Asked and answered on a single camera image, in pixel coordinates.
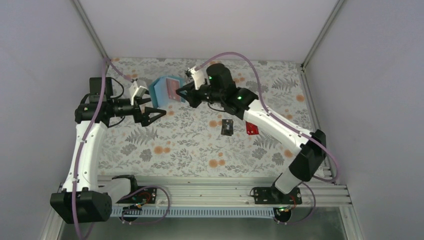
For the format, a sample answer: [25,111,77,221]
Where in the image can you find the white slotted cable duct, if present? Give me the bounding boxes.
[124,206,275,219]

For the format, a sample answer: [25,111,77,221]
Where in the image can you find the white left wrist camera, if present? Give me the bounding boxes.
[129,79,148,106]

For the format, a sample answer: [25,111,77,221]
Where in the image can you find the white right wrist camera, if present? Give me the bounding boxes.
[185,66,207,90]

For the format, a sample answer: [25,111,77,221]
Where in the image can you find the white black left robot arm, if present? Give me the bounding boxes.
[50,77,167,224]

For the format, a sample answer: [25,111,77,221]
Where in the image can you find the black credit card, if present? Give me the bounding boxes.
[221,119,234,136]

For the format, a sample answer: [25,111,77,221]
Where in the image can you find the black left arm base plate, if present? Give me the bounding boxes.
[117,186,158,205]

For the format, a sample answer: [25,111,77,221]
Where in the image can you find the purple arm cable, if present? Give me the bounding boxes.
[195,51,341,185]
[71,57,133,240]

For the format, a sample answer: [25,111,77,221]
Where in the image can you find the blue card holder wallet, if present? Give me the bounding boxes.
[148,75,185,108]

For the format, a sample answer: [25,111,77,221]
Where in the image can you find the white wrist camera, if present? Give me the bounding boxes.
[185,66,207,90]
[129,79,148,106]

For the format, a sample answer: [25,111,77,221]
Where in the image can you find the red credit card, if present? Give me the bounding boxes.
[245,121,260,136]

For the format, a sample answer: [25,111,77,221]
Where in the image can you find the aluminium rail base frame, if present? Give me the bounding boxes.
[136,175,352,207]

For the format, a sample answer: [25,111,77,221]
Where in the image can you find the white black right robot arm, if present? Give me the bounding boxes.
[175,63,327,204]

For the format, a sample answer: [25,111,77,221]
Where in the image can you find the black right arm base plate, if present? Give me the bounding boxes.
[249,186,303,205]

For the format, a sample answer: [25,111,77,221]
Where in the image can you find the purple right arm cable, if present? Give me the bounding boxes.
[195,51,341,185]

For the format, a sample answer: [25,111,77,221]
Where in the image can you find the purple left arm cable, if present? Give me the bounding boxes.
[71,57,133,240]

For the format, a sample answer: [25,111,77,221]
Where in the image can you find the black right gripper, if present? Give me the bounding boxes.
[175,81,224,108]

